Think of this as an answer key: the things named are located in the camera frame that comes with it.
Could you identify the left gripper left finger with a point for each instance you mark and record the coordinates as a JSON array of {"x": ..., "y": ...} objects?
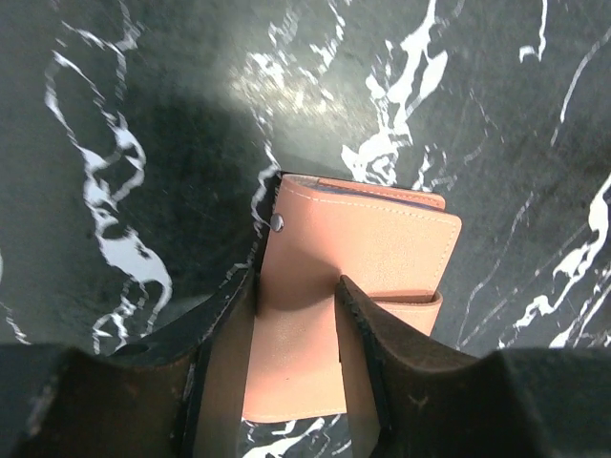
[{"x": 177, "y": 392}]

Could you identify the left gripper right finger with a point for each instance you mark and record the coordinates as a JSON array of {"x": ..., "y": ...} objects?
[{"x": 408, "y": 395}]

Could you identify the pink leather card holder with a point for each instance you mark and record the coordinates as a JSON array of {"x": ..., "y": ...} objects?
[{"x": 335, "y": 249}]

